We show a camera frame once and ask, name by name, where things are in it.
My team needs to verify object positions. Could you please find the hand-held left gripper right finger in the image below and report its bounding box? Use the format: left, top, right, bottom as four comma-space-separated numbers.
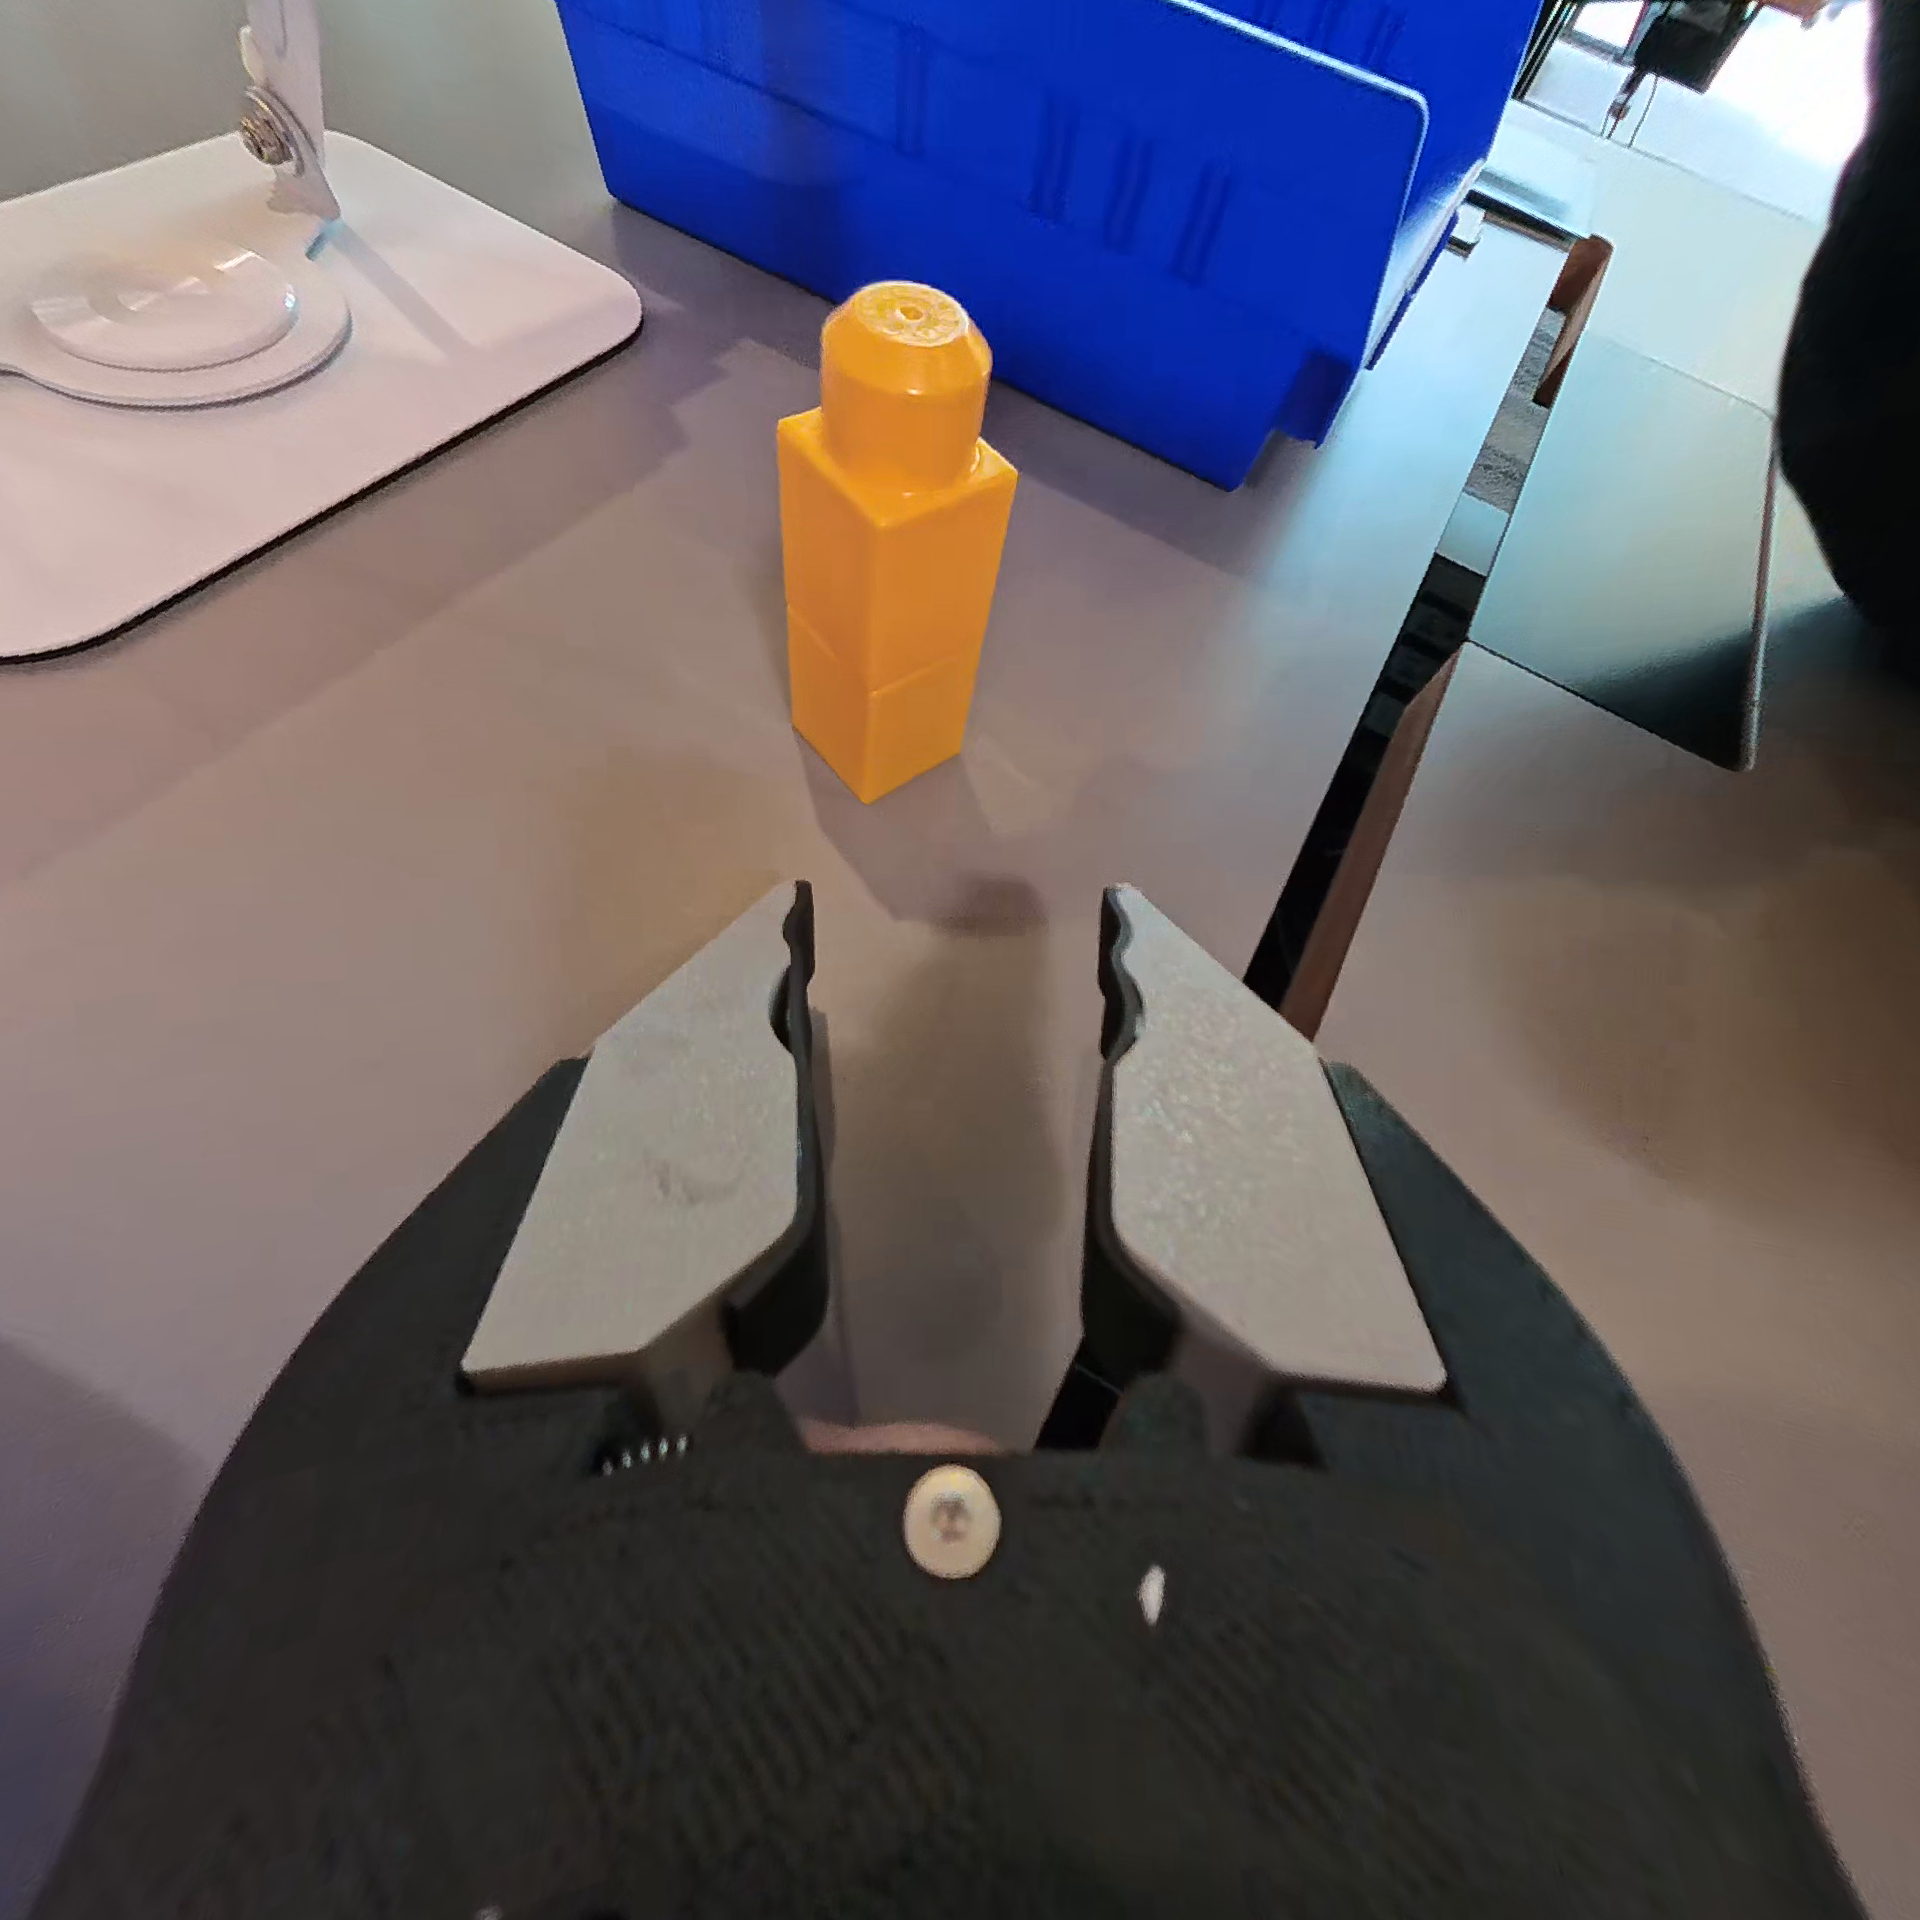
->
1083, 884, 1449, 1450

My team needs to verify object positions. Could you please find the black flat panel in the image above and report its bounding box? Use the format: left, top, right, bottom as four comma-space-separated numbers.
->
1430, 335, 1785, 774

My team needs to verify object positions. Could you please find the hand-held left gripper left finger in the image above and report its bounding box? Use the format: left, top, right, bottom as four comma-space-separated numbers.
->
460, 879, 834, 1420

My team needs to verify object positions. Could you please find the person's black clothed torso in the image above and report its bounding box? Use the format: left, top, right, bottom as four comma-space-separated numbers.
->
1775, 0, 1920, 676

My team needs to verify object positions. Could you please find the orange mega block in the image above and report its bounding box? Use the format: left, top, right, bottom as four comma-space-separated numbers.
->
786, 598, 995, 807
778, 278, 1022, 693

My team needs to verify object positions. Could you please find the blue plastic bin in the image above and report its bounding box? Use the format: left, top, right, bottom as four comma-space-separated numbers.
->
550, 0, 1548, 491

